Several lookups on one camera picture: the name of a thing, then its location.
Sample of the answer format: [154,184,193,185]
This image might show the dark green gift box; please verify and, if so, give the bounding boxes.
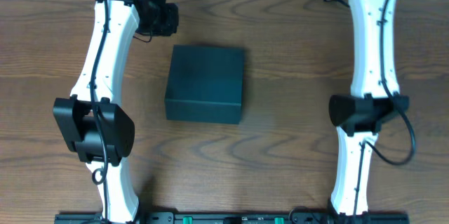
[164,45,245,124]

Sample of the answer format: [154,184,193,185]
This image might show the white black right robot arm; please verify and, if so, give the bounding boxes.
[320,0,416,223]

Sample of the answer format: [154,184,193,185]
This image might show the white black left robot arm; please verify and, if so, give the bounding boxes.
[53,0,179,223]

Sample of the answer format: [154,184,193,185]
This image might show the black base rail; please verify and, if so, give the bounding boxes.
[54,211,410,224]

